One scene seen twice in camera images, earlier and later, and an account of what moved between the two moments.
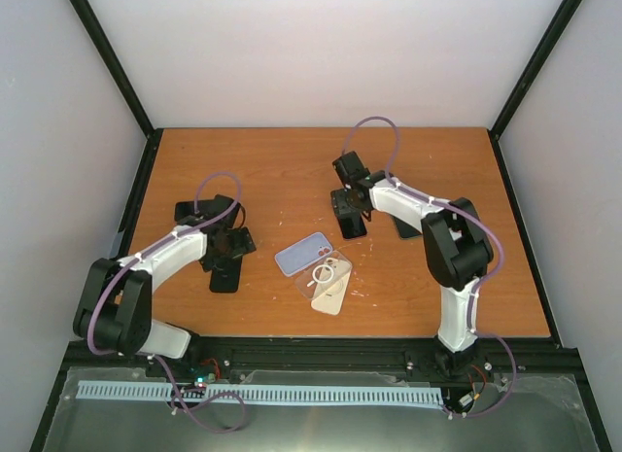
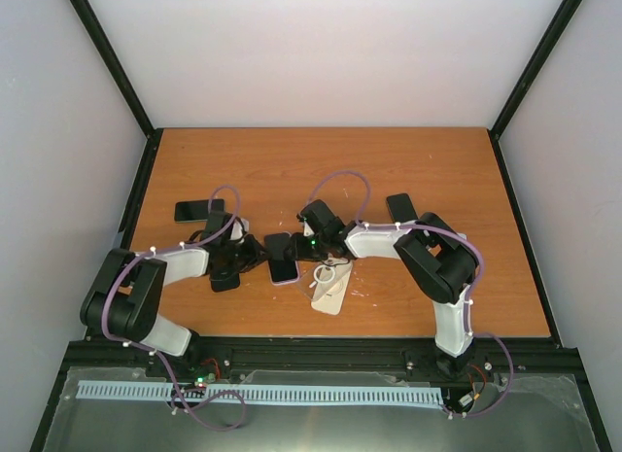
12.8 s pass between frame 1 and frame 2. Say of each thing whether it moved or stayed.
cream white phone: stayed
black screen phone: moved
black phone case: stayed
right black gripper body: moved
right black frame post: stayed
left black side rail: stayed
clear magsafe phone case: stayed
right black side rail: stayed
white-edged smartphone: moved
